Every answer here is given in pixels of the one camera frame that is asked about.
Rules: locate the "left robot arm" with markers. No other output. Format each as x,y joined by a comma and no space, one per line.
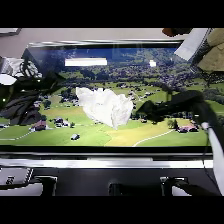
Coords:
23,106

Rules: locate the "white garment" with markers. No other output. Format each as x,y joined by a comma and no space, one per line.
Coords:
191,45
105,106

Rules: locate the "khaki garment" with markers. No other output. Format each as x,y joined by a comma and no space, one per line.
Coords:
213,55

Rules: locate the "white folded garment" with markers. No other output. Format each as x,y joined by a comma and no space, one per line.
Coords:
191,45

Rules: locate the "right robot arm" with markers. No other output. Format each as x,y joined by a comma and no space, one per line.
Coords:
196,101

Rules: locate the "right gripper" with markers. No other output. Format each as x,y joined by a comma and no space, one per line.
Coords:
150,110

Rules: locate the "silver frame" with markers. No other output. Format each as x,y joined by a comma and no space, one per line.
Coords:
100,163

